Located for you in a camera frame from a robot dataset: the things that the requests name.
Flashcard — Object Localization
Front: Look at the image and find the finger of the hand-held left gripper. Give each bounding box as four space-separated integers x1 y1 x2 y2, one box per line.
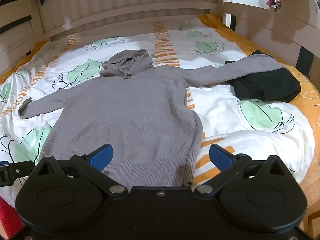
10 160 35 175

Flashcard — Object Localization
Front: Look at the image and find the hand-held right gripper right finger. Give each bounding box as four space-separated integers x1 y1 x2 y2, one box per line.
194 144 295 197

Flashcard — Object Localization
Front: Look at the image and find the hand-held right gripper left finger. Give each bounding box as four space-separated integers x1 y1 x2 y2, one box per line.
34 144 128 198

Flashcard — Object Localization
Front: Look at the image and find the grey hooded sweater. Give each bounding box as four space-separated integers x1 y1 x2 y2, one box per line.
18 49 284 188

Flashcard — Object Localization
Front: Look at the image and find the white leaf print duvet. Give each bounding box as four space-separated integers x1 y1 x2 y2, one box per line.
0 15 315 205

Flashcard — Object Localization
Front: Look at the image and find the red garment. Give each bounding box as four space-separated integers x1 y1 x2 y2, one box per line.
0 197 16 240

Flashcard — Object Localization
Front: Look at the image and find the black garment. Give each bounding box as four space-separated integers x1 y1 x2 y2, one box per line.
225 50 301 103

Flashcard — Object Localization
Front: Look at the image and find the leaf print pillow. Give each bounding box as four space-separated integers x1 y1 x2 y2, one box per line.
24 39 75 74

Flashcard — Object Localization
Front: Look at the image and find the light wooden bed frame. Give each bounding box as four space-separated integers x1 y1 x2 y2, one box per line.
0 0 320 80

